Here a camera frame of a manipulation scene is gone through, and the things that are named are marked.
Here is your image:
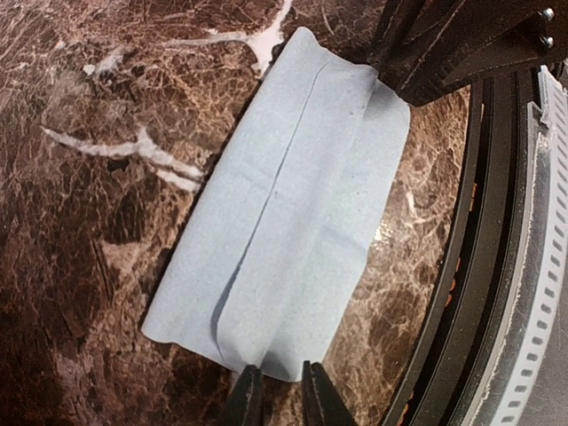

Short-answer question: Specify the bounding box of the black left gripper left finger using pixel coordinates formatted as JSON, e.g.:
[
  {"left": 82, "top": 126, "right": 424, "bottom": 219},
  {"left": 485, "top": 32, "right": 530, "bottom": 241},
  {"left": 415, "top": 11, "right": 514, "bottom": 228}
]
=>
[{"left": 222, "top": 365, "right": 264, "bottom": 426}]

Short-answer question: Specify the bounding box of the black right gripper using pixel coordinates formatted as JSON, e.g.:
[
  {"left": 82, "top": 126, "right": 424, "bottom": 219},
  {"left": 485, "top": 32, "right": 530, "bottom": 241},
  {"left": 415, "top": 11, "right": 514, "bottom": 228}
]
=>
[{"left": 368, "top": 0, "right": 567, "bottom": 107}]

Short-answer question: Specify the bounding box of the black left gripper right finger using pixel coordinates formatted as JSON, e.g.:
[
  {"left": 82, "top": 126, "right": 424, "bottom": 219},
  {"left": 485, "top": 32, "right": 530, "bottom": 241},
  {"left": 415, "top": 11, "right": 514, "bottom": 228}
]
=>
[{"left": 302, "top": 360, "right": 357, "bottom": 426}]

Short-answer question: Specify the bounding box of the blue cleaning cloth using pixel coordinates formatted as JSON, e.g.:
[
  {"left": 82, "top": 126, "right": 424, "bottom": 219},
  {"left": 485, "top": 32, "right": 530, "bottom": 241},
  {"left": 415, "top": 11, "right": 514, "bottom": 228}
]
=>
[{"left": 141, "top": 28, "right": 410, "bottom": 382}]

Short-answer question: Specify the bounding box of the white slotted cable duct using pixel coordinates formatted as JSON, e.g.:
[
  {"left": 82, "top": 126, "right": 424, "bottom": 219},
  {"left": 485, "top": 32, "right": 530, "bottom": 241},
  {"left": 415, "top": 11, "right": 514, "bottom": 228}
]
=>
[{"left": 462, "top": 66, "right": 567, "bottom": 425}]

